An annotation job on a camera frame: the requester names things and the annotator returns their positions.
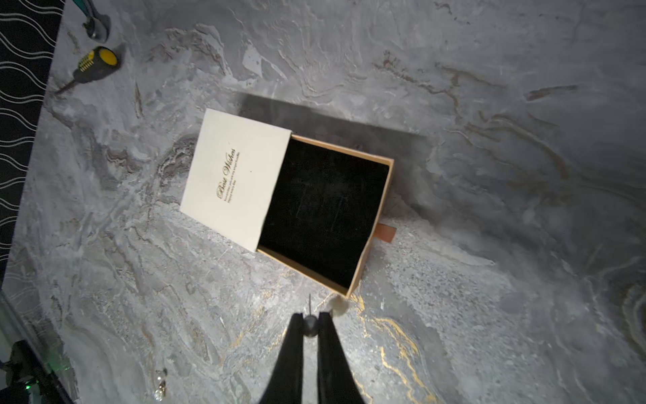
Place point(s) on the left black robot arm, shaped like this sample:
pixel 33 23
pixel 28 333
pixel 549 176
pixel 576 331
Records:
pixel 28 381

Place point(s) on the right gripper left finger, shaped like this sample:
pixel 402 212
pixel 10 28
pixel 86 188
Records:
pixel 285 384

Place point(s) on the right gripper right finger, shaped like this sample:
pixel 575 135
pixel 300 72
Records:
pixel 335 383

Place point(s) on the yellow black screwdriver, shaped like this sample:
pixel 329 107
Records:
pixel 96 65

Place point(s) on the pearl drop earring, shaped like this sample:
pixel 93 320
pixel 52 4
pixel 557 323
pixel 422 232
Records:
pixel 310 322

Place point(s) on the cream drawer jewelry box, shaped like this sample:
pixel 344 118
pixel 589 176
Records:
pixel 310 205

